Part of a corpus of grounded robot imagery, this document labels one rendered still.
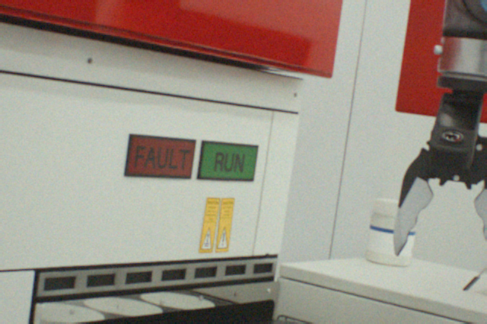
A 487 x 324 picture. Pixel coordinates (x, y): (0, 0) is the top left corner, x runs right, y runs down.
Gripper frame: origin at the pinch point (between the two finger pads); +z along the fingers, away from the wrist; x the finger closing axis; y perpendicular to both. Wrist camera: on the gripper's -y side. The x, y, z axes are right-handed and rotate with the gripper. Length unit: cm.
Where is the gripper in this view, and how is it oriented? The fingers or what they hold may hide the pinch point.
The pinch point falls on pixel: (445, 257)
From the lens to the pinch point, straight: 117.2
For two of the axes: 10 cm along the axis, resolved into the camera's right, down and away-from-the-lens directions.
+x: -9.7, -1.3, 2.0
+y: 2.1, -0.5, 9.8
